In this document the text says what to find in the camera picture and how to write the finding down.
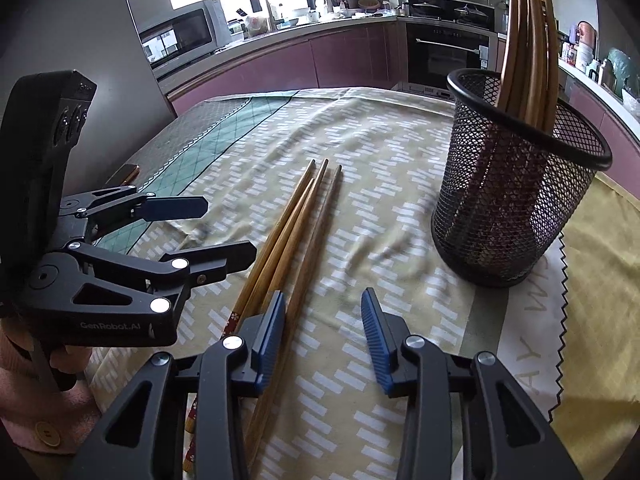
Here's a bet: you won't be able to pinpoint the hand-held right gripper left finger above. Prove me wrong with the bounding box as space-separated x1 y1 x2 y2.
65 290 287 480

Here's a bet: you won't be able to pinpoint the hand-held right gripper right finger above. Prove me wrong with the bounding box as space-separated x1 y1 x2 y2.
361 287 583 480

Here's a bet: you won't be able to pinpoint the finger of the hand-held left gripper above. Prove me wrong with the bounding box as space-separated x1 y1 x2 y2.
60 185 209 241
66 240 259 314

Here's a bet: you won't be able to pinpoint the black mesh utensil holder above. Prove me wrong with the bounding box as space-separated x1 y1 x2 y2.
431 68 614 289

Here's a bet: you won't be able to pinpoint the bunch of wooden chopsticks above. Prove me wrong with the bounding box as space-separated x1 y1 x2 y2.
480 0 562 261

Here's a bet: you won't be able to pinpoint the person's left forearm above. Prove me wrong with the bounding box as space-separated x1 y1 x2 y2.
0 330 103 457

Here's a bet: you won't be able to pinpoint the person's left hand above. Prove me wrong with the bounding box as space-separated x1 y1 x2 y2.
49 347 94 391

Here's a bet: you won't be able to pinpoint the brown phone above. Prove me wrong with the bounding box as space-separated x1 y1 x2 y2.
106 163 141 187

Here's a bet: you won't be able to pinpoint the grey refrigerator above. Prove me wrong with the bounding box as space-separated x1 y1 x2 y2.
0 0 177 201

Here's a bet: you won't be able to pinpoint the white microwave oven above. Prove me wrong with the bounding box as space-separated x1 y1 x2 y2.
138 0 226 69

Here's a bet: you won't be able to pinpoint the patterned tablecloth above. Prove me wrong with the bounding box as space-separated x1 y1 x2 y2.
84 87 568 480

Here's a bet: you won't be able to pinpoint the pink base cabinets with sink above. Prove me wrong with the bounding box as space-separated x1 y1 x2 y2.
154 16 407 117

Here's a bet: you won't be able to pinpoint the steel kitchen faucet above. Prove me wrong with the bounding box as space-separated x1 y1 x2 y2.
262 0 282 32

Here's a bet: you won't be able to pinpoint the integrated stove with oven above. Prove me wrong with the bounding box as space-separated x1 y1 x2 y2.
401 0 502 97

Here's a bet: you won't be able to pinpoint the pink base cabinets white counter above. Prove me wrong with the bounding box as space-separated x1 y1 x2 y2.
555 59 640 173

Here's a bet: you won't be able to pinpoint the pot with glass lid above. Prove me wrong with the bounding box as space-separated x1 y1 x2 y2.
453 4 490 24

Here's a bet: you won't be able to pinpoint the pink kettle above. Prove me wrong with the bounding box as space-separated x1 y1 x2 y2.
575 21 599 74

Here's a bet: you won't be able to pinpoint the green covered appliance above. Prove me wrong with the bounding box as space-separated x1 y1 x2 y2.
607 48 635 97

